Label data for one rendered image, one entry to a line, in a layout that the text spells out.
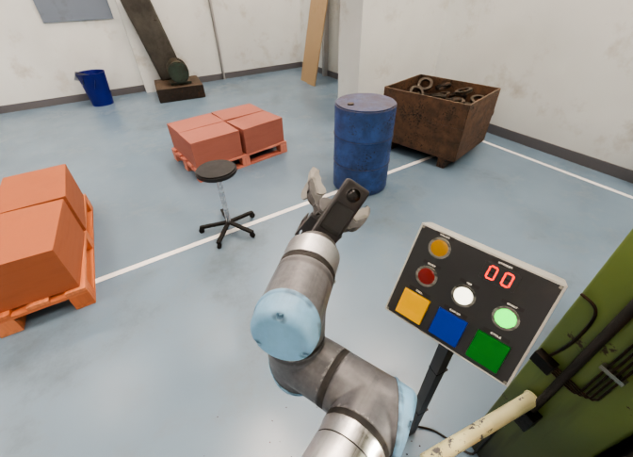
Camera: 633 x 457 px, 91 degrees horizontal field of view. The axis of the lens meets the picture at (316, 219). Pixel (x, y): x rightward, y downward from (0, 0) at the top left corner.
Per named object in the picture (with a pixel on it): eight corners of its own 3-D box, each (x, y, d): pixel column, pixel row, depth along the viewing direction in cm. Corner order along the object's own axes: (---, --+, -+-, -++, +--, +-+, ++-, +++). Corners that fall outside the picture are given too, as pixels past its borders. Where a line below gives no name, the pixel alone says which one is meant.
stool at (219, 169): (249, 205, 301) (237, 148, 264) (266, 234, 267) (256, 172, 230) (195, 221, 283) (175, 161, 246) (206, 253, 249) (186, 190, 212)
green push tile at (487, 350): (495, 374, 74) (510, 348, 72) (464, 354, 78) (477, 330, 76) (496, 371, 75) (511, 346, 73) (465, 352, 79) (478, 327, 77)
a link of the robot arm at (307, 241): (297, 238, 45) (349, 275, 46) (306, 220, 49) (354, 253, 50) (269, 269, 50) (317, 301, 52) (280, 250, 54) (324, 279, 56)
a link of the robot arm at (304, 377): (316, 420, 47) (315, 380, 40) (259, 378, 52) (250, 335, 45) (346, 370, 54) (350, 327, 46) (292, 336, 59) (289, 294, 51)
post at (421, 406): (408, 436, 148) (476, 288, 81) (403, 427, 150) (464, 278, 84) (415, 432, 149) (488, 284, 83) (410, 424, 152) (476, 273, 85)
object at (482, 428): (428, 476, 89) (431, 471, 86) (416, 455, 93) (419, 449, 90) (535, 409, 102) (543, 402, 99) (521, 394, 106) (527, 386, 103)
